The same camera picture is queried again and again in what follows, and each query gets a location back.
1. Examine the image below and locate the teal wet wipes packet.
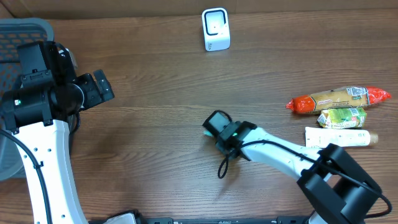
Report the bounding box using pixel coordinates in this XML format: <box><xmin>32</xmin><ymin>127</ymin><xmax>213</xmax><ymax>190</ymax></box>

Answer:
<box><xmin>204</xmin><ymin>131</ymin><xmax>213</xmax><ymax>137</ymax></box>

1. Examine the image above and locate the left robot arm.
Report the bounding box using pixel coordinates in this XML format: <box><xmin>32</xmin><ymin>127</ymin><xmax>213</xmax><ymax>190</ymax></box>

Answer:
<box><xmin>1</xmin><ymin>41</ymin><xmax>114</xmax><ymax>223</ymax></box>

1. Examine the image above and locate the white barcode scanner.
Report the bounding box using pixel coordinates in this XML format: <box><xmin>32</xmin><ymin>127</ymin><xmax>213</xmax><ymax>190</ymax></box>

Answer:
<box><xmin>201</xmin><ymin>7</ymin><xmax>231</xmax><ymax>52</ymax></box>

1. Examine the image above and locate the white cream tube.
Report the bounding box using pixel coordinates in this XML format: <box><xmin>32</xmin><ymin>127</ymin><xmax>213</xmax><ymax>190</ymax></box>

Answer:
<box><xmin>305</xmin><ymin>127</ymin><xmax>379</xmax><ymax>148</ymax></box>

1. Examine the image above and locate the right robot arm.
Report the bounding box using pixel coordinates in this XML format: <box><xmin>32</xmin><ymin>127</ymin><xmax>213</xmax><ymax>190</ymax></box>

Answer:
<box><xmin>205</xmin><ymin>118</ymin><xmax>383</xmax><ymax>223</ymax></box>

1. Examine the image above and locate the green snack packet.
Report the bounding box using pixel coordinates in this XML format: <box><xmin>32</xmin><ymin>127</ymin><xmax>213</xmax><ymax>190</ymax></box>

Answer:
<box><xmin>317</xmin><ymin>108</ymin><xmax>367</xmax><ymax>129</ymax></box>

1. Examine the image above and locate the grey plastic basket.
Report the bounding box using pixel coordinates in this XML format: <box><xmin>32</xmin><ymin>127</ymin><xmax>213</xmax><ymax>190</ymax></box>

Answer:
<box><xmin>1</xmin><ymin>18</ymin><xmax>55</xmax><ymax>181</ymax></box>

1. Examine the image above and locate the orange spaghetti packet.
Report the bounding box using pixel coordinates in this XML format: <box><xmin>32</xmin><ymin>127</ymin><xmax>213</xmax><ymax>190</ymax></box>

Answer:
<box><xmin>285</xmin><ymin>86</ymin><xmax>391</xmax><ymax>114</ymax></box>

